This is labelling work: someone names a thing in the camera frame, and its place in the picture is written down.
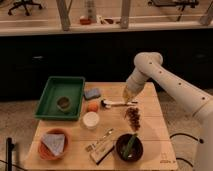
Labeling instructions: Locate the red bowl on shelf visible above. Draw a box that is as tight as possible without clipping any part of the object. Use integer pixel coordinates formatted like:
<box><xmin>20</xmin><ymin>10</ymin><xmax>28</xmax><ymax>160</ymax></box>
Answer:
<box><xmin>79</xmin><ymin>18</ymin><xmax>91</xmax><ymax>25</ymax></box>

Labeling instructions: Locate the wooden block box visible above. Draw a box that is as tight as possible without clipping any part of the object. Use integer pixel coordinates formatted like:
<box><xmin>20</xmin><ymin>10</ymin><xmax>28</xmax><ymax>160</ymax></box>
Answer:
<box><xmin>90</xmin><ymin>140</ymin><xmax>114</xmax><ymax>165</ymax></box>

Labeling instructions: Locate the grey folded cloth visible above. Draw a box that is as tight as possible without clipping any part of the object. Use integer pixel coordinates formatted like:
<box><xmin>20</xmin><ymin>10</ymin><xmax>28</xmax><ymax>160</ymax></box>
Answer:
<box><xmin>42</xmin><ymin>134</ymin><xmax>65</xmax><ymax>156</ymax></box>

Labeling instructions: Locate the blue sponge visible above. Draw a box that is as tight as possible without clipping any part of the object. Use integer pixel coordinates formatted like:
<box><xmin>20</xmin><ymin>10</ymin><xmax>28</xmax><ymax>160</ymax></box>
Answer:
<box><xmin>84</xmin><ymin>88</ymin><xmax>101</xmax><ymax>100</ymax></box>

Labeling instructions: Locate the black office chair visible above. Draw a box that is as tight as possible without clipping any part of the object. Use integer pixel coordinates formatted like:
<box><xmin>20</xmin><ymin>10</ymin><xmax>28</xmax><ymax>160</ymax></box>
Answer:
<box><xmin>8</xmin><ymin>0</ymin><xmax>43</xmax><ymax>16</ymax></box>

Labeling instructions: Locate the orange bowl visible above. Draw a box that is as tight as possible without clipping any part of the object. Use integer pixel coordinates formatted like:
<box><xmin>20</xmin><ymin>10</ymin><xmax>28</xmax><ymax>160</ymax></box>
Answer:
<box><xmin>38</xmin><ymin>128</ymin><xmax>69</xmax><ymax>161</ymax></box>

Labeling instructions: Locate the green tape roll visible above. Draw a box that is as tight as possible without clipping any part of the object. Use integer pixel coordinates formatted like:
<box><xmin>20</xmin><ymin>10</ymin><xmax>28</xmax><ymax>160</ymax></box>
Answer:
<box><xmin>57</xmin><ymin>96</ymin><xmax>71</xmax><ymax>112</ymax></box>

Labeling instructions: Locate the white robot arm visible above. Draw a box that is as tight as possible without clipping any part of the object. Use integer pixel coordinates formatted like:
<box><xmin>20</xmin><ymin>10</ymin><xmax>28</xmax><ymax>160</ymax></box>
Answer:
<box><xmin>123</xmin><ymin>52</ymin><xmax>213</xmax><ymax>171</ymax></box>

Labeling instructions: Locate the white handled brush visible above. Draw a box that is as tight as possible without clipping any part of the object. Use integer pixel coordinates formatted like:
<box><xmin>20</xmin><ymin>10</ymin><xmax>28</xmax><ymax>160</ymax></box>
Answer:
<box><xmin>101</xmin><ymin>99</ymin><xmax>136</xmax><ymax>108</ymax></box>

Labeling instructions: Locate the green plastic tray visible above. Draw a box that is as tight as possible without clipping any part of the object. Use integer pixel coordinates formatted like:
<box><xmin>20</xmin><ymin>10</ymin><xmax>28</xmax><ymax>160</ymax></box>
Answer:
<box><xmin>35</xmin><ymin>76</ymin><xmax>85</xmax><ymax>121</ymax></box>

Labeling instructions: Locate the black stand post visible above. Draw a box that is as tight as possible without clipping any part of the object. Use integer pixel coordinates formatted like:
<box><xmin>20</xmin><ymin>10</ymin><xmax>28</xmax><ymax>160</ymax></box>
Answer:
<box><xmin>6</xmin><ymin>137</ymin><xmax>15</xmax><ymax>171</ymax></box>

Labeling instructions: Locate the brown grape bunch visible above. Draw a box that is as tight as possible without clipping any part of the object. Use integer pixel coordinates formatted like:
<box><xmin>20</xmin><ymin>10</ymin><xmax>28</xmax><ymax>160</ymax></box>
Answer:
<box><xmin>125</xmin><ymin>107</ymin><xmax>140</xmax><ymax>132</ymax></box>

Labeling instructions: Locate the dark brown bowl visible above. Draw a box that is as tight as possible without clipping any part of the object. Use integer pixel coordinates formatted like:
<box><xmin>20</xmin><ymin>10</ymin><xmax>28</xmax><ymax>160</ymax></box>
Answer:
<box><xmin>116</xmin><ymin>134</ymin><xmax>143</xmax><ymax>162</ymax></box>

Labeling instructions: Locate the white paper cup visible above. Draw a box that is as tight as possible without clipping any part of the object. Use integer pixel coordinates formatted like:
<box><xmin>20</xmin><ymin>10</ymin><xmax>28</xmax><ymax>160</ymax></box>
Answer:
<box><xmin>83</xmin><ymin>112</ymin><xmax>100</xmax><ymax>130</ymax></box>

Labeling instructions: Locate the black cable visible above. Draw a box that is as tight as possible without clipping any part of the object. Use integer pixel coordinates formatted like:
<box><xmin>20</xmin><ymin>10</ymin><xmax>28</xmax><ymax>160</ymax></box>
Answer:
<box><xmin>169</xmin><ymin>132</ymin><xmax>200</xmax><ymax>168</ymax></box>

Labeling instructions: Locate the green cucumber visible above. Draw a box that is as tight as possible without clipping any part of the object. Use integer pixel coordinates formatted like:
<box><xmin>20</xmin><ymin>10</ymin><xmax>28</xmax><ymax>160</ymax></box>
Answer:
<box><xmin>123</xmin><ymin>133</ymin><xmax>137</xmax><ymax>159</ymax></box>

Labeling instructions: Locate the orange fruit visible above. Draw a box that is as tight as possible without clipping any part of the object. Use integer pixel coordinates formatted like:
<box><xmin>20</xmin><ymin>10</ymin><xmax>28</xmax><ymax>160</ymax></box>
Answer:
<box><xmin>87</xmin><ymin>102</ymin><xmax>99</xmax><ymax>112</ymax></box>

